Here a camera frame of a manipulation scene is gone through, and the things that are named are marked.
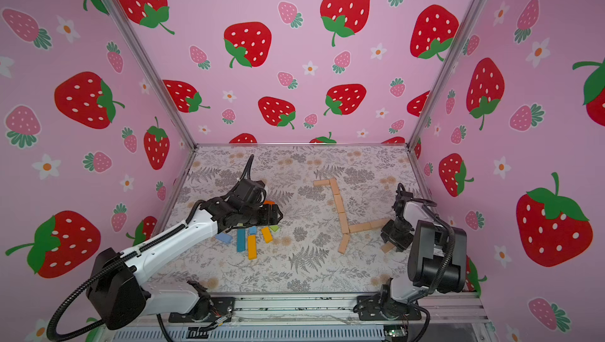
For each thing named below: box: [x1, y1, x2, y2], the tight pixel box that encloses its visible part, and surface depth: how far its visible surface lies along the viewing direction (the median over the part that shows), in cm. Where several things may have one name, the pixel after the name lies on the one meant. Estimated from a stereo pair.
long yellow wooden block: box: [247, 234, 258, 261], surface depth 90 cm
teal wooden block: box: [236, 228, 247, 253], surface depth 90 cm
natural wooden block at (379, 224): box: [369, 218, 391, 230], surface depth 95 cm
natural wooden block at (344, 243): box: [337, 233, 351, 254], surface depth 90 cm
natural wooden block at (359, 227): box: [348, 222, 373, 234], surface depth 94 cm
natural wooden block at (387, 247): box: [380, 242, 395, 254], surface depth 89 cm
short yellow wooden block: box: [261, 226, 274, 244], surface depth 92 cm
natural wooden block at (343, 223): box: [337, 212, 350, 235], surface depth 95 cm
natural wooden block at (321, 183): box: [313, 179, 331, 187], surface depth 109 cm
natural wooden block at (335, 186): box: [330, 178, 341, 195], surface depth 106 cm
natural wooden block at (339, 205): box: [334, 194, 346, 213], surface depth 100 cm
